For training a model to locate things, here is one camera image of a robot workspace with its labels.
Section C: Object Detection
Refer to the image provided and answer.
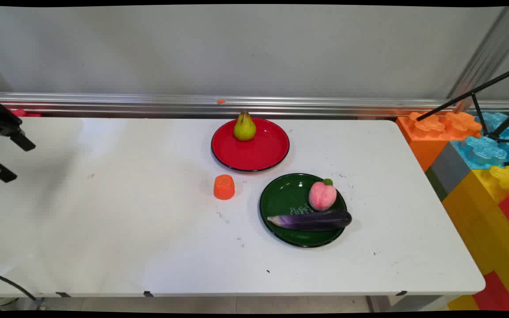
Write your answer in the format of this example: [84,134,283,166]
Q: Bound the purple toy eggplant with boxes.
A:
[266,210,353,232]

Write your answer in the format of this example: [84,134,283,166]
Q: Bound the red object behind table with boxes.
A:
[4,107,42,118]

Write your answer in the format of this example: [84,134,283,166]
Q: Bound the orange toy persimmon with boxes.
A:
[213,174,236,201]

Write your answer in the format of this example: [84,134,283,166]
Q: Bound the green toy pear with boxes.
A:
[233,110,257,142]

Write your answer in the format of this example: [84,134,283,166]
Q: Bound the red plate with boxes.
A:
[211,117,290,172]

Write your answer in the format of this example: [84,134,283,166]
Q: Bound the green plate with white print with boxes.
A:
[259,173,348,248]

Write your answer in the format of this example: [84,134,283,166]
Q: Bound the pink toy peach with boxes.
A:
[308,178,338,212]

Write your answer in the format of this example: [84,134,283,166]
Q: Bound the orange giant building block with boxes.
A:
[395,110,483,173]

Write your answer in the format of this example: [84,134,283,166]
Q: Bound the grey giant building block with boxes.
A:
[425,141,472,202]

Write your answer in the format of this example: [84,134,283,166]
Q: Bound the colourful giant building blocks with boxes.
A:
[442,165,509,311]

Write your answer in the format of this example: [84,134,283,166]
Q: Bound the blue giant building block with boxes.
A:
[451,111,509,170]

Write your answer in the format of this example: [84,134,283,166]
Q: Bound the black tripod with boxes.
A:
[416,63,509,144]

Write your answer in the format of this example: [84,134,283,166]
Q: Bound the large red giant building block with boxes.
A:
[472,270,509,312]

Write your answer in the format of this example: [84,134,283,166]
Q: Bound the black cable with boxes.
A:
[0,269,43,310]

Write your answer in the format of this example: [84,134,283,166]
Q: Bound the aluminium rail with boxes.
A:
[0,92,509,119]

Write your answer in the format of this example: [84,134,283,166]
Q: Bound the aluminium frame post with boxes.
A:
[447,6,509,113]

